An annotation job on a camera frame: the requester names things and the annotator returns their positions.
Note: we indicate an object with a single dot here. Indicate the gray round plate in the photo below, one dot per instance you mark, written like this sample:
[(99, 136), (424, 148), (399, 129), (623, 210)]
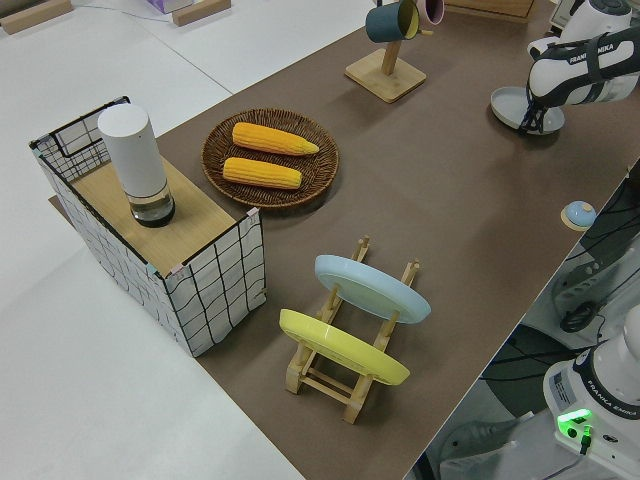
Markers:
[(507, 107)]

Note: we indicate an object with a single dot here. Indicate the white cylinder humidifier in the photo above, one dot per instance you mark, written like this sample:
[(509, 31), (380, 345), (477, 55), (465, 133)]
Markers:
[(132, 160)]

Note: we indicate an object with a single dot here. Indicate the blue call bell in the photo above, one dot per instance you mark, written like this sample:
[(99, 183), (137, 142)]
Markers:
[(579, 214)]

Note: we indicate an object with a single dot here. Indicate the white box appliance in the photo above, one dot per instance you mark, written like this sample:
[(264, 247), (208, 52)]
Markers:
[(560, 12)]

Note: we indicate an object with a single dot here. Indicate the pink mug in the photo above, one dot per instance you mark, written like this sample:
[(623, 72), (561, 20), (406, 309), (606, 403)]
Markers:
[(432, 10)]

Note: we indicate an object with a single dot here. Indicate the brown wicker tray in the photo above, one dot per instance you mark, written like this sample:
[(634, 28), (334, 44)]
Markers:
[(320, 175)]

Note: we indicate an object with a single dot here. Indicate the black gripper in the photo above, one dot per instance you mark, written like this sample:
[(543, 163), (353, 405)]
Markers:
[(534, 105)]

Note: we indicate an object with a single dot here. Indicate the pink binder clip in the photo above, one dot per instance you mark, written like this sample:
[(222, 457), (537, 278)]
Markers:
[(253, 215), (178, 271)]

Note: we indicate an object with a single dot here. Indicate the dark teal mug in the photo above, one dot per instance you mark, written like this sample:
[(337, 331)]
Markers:
[(385, 22)]

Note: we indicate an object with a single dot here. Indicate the light blue plate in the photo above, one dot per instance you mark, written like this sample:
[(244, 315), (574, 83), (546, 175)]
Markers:
[(370, 287)]

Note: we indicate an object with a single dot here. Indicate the plain wooden block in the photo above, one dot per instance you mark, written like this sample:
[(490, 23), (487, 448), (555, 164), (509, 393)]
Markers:
[(35, 15), (200, 12)]

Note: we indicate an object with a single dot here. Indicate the brown table mat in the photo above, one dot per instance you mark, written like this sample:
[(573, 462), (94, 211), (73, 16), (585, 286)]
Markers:
[(425, 200)]

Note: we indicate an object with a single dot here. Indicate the yellow plate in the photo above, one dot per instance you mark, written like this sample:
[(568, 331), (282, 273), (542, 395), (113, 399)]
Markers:
[(340, 345)]

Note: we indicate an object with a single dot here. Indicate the yellow corn cob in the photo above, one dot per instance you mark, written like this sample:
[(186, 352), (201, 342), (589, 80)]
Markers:
[(260, 173), (272, 140)]

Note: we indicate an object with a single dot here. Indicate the wooden dish rack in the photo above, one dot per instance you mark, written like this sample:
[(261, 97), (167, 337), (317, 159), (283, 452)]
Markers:
[(320, 385)]

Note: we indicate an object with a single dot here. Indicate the purple box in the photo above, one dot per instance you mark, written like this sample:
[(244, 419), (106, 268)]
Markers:
[(167, 4)]

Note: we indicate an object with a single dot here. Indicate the wooden mug tree stand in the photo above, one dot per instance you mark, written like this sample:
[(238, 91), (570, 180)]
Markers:
[(387, 75)]

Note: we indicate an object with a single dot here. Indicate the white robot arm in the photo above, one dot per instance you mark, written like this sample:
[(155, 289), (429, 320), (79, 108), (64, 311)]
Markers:
[(575, 65), (610, 380)]

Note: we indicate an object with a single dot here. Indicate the light wooden shelf board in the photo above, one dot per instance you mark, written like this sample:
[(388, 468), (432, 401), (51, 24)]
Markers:
[(200, 220)]

